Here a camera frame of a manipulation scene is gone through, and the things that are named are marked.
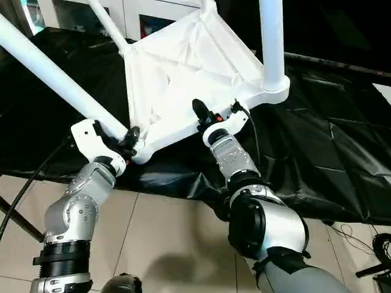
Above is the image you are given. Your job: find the white plastic table top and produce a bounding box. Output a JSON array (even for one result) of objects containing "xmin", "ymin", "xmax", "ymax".
[{"xmin": 120, "ymin": 0, "xmax": 291, "ymax": 166}]

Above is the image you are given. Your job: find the white plastic table leg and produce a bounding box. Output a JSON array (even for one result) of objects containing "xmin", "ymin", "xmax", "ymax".
[
  {"xmin": 0, "ymin": 13, "xmax": 136, "ymax": 142},
  {"xmin": 86, "ymin": 0, "xmax": 130, "ymax": 55},
  {"xmin": 258, "ymin": 0, "xmax": 287, "ymax": 93}
]

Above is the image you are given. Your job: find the red box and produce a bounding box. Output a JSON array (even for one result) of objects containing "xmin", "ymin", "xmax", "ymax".
[{"xmin": 140, "ymin": 21, "xmax": 153, "ymax": 40}]

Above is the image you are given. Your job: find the black plastic mat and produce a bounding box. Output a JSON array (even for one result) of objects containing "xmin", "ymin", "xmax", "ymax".
[{"xmin": 0, "ymin": 25, "xmax": 391, "ymax": 227}]

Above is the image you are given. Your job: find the white glass-door cabinet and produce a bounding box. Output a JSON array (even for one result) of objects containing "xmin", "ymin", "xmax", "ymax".
[{"xmin": 51, "ymin": 0, "xmax": 203, "ymax": 41}]

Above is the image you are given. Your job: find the black metal table foot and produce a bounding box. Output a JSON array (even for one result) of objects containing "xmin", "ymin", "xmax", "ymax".
[{"xmin": 0, "ymin": 195, "xmax": 44, "ymax": 244}]

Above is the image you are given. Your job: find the dark rounded robot foot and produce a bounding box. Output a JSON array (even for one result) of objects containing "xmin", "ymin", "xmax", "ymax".
[{"xmin": 101, "ymin": 272, "xmax": 144, "ymax": 293}]

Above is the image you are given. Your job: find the large black box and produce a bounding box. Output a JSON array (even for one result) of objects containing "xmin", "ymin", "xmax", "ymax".
[{"xmin": 283, "ymin": 0, "xmax": 391, "ymax": 56}]

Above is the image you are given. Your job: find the grey flat board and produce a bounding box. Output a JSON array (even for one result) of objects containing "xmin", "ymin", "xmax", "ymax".
[{"xmin": 371, "ymin": 82, "xmax": 391, "ymax": 108}]

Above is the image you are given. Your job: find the black metal rod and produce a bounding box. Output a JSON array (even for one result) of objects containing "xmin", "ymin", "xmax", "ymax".
[{"xmin": 355, "ymin": 262, "xmax": 391, "ymax": 279}]

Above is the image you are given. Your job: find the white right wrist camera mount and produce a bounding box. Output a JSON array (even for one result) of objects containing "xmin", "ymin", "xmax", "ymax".
[{"xmin": 202, "ymin": 102, "xmax": 249, "ymax": 145}]

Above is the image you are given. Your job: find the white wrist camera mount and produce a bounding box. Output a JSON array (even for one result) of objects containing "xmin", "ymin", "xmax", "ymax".
[
  {"xmin": 202, "ymin": 102, "xmax": 249, "ymax": 145},
  {"xmin": 70, "ymin": 118, "xmax": 127, "ymax": 178}
]

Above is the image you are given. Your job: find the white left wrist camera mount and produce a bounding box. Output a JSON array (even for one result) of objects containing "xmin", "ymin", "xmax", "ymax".
[{"xmin": 70, "ymin": 118, "xmax": 127, "ymax": 178}]

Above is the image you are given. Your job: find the dark horizontal metal rail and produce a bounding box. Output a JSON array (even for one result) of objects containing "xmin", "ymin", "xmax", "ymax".
[{"xmin": 283, "ymin": 51, "xmax": 391, "ymax": 81}]

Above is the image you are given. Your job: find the thin black power cable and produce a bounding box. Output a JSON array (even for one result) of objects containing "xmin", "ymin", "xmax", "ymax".
[{"xmin": 332, "ymin": 222, "xmax": 377, "ymax": 255}]

